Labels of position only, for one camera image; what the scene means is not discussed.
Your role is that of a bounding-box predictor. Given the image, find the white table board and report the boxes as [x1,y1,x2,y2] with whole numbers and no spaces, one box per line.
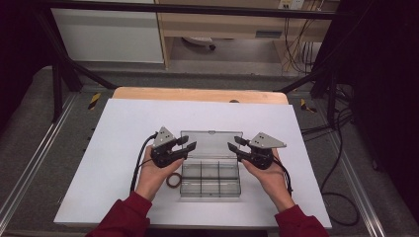
[53,98,333,230]

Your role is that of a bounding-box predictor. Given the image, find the black metal stand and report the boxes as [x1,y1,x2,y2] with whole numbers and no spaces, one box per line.
[278,65,340,130]
[33,9,118,124]

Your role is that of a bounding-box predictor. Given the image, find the black horizontal frame bar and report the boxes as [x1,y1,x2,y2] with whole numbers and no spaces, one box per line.
[39,0,344,21]

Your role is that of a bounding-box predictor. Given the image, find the hanging cable bundle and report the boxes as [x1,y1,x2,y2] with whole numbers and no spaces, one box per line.
[283,16,325,75]

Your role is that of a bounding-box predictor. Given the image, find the office chair base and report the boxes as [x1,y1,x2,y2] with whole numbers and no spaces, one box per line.
[182,37,217,51]

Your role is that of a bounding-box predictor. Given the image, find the right hand-held gripper black cable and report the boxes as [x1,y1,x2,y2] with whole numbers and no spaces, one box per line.
[271,154,294,198]

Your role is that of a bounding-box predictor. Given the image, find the black curtain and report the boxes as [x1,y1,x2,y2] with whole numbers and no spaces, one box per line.
[315,0,419,215]
[0,0,55,132]

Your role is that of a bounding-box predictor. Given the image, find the wooden desk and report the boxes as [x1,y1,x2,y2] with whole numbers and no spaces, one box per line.
[154,0,340,69]

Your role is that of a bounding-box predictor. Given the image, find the light wooden table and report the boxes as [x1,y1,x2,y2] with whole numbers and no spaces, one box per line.
[112,86,291,106]

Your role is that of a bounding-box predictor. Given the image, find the black looped floor cable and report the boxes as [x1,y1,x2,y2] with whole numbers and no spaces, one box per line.
[319,108,361,227]

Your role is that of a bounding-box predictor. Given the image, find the clear plastic compartment box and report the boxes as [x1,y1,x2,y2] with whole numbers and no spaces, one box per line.
[179,129,244,199]

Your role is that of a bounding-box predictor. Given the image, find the hand-held gripper black cable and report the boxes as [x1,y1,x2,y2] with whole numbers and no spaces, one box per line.
[271,154,294,198]
[129,131,159,194]

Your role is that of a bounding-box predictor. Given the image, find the white cabinet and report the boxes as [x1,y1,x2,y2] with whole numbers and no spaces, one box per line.
[50,8,165,64]

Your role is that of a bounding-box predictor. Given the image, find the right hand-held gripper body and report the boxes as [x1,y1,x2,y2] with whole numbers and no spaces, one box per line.
[237,131,288,171]

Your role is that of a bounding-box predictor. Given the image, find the left hand-held gripper black cable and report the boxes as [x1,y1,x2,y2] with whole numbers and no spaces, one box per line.
[129,131,159,194]

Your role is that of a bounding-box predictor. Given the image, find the person's left hand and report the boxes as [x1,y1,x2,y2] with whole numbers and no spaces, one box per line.
[134,144,186,202]

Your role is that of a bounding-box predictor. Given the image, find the person's right hand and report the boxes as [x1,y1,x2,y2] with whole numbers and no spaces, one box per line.
[241,147,296,213]

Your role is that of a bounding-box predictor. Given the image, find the brown ring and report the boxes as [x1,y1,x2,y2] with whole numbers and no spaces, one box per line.
[165,172,183,190]

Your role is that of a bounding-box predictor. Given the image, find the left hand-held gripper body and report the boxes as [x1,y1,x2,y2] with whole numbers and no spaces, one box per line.
[150,125,186,169]

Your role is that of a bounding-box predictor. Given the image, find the black floor cable bundle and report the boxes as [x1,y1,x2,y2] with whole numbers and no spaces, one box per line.
[300,83,355,142]

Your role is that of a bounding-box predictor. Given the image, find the white power strip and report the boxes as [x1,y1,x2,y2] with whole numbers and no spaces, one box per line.
[278,0,305,10]

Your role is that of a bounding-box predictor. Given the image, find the aluminium floor rail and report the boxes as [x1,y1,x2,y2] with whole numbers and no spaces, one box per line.
[325,131,387,237]
[0,93,78,225]

